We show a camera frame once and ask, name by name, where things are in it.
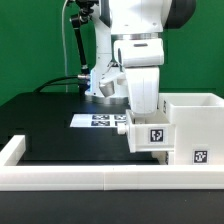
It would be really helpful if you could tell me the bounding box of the paper sheet with markers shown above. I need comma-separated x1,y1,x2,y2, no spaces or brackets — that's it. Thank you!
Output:
70,114,126,128

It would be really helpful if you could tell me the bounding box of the grey thin cable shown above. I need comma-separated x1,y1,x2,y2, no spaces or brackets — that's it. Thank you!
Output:
61,0,71,94

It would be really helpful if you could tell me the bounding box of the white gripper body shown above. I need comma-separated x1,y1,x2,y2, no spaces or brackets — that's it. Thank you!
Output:
114,38,164,115

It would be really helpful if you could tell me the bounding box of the black cable bundle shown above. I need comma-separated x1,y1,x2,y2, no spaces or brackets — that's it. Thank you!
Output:
33,13,92,98

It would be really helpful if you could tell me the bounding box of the white drawer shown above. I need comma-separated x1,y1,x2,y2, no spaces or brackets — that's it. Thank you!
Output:
117,110,175,153

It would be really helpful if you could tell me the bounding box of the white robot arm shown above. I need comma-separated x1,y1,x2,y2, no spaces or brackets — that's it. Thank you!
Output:
69,0,196,117

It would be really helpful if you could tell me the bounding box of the white U-shaped border frame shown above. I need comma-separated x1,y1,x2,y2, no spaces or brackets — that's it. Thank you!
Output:
0,135,224,191

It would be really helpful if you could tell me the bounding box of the white drawer cabinet box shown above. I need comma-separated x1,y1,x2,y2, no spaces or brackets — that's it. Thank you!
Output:
152,93,224,165

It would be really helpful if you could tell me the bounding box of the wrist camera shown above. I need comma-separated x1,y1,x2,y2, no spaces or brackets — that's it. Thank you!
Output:
99,79,115,97

